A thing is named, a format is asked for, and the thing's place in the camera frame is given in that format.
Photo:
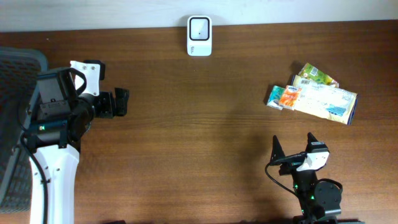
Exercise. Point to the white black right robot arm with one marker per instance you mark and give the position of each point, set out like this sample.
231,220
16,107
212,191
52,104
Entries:
319,199

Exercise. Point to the white barcode scanner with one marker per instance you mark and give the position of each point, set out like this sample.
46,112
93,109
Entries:
199,36

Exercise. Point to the green tea drink carton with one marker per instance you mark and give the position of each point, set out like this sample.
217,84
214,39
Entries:
312,73

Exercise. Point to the yellow snack bag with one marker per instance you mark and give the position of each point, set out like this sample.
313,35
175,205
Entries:
324,101

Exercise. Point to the teal Kleenex tissue pack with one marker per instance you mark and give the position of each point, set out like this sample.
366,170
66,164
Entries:
274,97

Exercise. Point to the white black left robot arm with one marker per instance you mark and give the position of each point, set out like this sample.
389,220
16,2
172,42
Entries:
68,101

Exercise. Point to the orange Kleenex tissue pack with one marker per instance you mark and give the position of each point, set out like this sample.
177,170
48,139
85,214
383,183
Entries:
289,97

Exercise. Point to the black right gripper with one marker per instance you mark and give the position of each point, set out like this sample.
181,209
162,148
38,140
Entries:
292,168

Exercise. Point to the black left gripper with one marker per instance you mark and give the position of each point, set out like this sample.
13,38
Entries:
107,104

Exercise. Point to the grey plastic mesh basket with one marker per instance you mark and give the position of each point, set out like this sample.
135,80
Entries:
19,69

